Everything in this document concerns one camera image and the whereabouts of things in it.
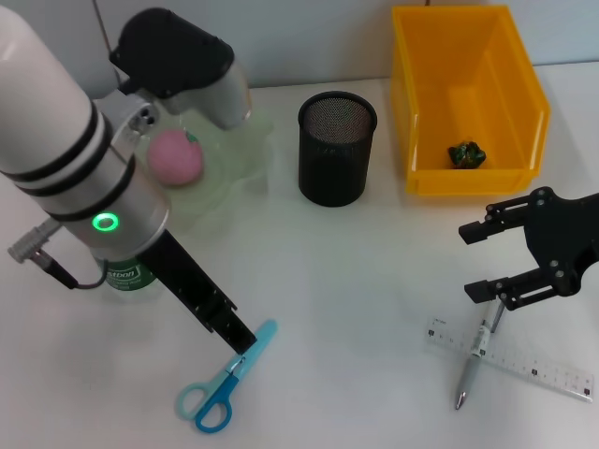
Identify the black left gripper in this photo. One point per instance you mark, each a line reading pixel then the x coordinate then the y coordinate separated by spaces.
pixel 187 280

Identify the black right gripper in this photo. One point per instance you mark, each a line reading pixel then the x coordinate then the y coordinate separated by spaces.
pixel 566 238

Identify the blue capped scissors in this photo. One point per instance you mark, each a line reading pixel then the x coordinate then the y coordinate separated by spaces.
pixel 210 411

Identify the green plastic wad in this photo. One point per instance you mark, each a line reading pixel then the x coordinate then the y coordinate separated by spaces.
pixel 467 154

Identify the clear green-label plastic bottle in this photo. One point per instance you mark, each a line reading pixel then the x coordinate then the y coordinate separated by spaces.
pixel 124 280

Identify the pink toy peach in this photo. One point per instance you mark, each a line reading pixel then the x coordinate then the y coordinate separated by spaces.
pixel 175 159

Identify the clear plastic ruler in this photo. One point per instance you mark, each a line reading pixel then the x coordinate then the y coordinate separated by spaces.
pixel 538 365

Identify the grey white ballpoint pen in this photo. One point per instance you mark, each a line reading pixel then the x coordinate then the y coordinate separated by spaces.
pixel 470 374

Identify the green glass fruit plate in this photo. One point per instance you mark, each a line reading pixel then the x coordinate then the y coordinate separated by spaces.
pixel 234 154

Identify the black mesh pen holder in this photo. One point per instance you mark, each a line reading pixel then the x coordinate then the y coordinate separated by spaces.
pixel 334 154

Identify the yellow plastic bin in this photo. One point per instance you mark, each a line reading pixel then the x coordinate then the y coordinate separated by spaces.
pixel 468 93

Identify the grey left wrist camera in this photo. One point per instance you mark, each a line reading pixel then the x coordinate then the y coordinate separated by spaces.
pixel 178 56

